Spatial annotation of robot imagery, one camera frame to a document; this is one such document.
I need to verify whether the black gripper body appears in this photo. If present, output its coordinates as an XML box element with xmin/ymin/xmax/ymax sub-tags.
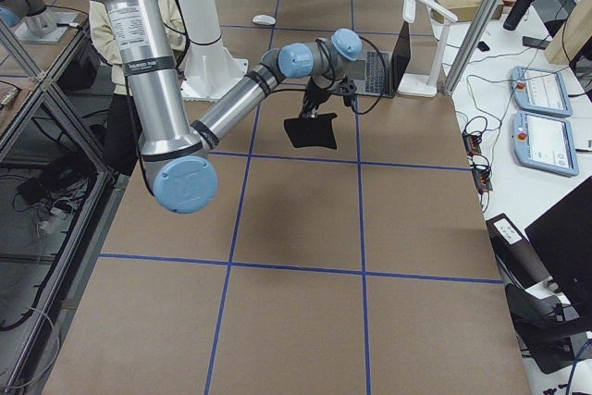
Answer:
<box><xmin>299</xmin><ymin>82</ymin><xmax>331</xmax><ymax>118</ymax></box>

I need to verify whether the black mouse pad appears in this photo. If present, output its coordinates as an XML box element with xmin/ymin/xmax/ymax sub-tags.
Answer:
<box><xmin>283</xmin><ymin>113</ymin><xmax>338</xmax><ymax>150</ymax></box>

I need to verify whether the grey laptop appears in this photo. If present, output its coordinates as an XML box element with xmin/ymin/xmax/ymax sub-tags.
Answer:
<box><xmin>362</xmin><ymin>21</ymin><xmax>412</xmax><ymax>98</ymax></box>

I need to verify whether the white computer mouse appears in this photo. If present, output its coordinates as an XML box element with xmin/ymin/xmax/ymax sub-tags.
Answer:
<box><xmin>252</xmin><ymin>14</ymin><xmax>277</xmax><ymax>26</ymax></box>

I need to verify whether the white desk lamp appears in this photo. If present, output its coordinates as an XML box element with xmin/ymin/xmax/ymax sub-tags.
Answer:
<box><xmin>398</xmin><ymin>0</ymin><xmax>458</xmax><ymax>97</ymax></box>

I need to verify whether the cardboard box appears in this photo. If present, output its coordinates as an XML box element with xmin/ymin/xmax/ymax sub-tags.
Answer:
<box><xmin>431</xmin><ymin>0</ymin><xmax>504</xmax><ymax>23</ymax></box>

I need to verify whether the person in cream sweater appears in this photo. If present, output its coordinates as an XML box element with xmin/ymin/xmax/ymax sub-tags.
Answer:
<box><xmin>89</xmin><ymin>0</ymin><xmax>191</xmax><ymax>177</ymax></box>

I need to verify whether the far teach pendant tablet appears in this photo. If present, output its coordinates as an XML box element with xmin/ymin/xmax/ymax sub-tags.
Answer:
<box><xmin>511</xmin><ymin>66</ymin><xmax>573</xmax><ymax>117</ymax></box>

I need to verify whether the teach pendant tablet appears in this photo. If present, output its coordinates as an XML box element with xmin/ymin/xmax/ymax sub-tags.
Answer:
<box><xmin>511</xmin><ymin>66</ymin><xmax>573</xmax><ymax>117</ymax></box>
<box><xmin>512</xmin><ymin>111</ymin><xmax>579</xmax><ymax>177</ymax></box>

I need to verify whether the black water bottle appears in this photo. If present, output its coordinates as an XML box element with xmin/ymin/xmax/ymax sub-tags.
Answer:
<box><xmin>502</xmin><ymin>0</ymin><xmax>535</xmax><ymax>31</ymax></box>

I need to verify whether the near teach pendant tablet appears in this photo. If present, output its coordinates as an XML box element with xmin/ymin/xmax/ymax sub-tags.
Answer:
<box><xmin>512</xmin><ymin>111</ymin><xmax>579</xmax><ymax>177</ymax></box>

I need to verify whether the black box with label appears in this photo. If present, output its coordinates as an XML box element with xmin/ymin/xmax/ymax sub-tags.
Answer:
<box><xmin>486</xmin><ymin>213</ymin><xmax>551</xmax><ymax>288</ymax></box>

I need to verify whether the black monitor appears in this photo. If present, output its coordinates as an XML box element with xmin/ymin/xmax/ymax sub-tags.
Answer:
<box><xmin>525</xmin><ymin>179</ymin><xmax>591</xmax><ymax>315</ymax></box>

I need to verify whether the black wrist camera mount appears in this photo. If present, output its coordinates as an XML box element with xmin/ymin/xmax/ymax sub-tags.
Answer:
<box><xmin>339</xmin><ymin>80</ymin><xmax>357</xmax><ymax>108</ymax></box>

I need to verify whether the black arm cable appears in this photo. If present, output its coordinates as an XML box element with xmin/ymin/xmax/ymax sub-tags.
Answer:
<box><xmin>272</xmin><ymin>36</ymin><xmax>394</xmax><ymax>117</ymax></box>

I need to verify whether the aluminium frame post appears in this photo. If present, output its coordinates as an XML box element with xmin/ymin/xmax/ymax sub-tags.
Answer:
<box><xmin>443</xmin><ymin>0</ymin><xmax>499</xmax><ymax>96</ymax></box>

